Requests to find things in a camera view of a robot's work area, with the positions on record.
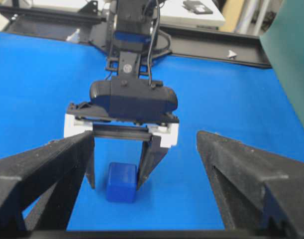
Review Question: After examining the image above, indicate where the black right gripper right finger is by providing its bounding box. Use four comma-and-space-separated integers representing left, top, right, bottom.
196, 130, 304, 237

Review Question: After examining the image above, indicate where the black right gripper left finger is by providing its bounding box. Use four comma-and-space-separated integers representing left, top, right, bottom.
0, 132, 92, 234

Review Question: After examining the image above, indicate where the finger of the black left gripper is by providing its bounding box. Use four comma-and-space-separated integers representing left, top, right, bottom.
85, 131, 95, 189
136, 135, 168, 191

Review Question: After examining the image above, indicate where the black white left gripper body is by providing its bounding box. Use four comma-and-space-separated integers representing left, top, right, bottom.
64, 102, 179, 147

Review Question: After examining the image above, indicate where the blue block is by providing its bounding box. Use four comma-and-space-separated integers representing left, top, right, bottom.
106, 162, 137, 203

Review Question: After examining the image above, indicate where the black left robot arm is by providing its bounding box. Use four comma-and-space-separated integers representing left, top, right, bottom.
64, 0, 179, 187

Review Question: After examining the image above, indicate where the white paper scrap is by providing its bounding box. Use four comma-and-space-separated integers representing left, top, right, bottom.
227, 50, 237, 59

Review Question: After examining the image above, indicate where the white desk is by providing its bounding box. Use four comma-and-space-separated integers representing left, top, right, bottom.
160, 0, 225, 27

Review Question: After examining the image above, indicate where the green backdrop sheet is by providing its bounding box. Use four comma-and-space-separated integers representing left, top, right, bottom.
258, 0, 304, 155

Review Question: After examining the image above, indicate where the black flat device on desk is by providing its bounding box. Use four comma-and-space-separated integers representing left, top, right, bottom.
183, 0, 213, 14

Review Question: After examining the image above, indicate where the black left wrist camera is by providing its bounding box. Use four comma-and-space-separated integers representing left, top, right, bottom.
90, 76, 178, 121

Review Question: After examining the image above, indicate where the black camera cable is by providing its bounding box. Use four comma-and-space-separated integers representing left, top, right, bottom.
145, 0, 162, 87

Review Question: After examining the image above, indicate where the black aluminium frame rail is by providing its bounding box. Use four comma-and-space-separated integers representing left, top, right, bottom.
0, 4, 271, 69

